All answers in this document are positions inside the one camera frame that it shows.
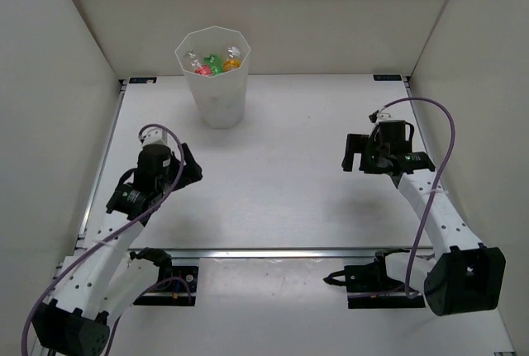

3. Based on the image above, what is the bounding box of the clear bottle red label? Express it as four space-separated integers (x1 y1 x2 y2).
184 50 213 77

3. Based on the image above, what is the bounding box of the green plastic bottle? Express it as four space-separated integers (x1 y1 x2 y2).
204 54 224 75

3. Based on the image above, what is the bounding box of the clear bottle yellow cap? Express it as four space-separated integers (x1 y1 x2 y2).
222 44 244 72

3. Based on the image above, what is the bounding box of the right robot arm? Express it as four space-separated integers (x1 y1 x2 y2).
342 121 506 316

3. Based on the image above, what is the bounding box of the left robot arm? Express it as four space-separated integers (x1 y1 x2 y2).
26 141 203 355

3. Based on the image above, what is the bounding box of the white octagonal plastic bin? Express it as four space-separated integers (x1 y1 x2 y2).
174 26 251 129

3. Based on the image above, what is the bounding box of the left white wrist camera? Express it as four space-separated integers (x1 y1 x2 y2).
138 127 168 150

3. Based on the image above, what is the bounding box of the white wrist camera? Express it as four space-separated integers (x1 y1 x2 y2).
368 110 393 124
138 127 168 150

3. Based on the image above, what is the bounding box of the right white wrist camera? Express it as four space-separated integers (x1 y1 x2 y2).
368 110 393 124

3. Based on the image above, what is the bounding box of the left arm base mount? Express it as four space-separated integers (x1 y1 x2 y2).
129 248 199 307

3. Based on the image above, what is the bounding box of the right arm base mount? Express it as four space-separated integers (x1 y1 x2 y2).
323 249 426 310

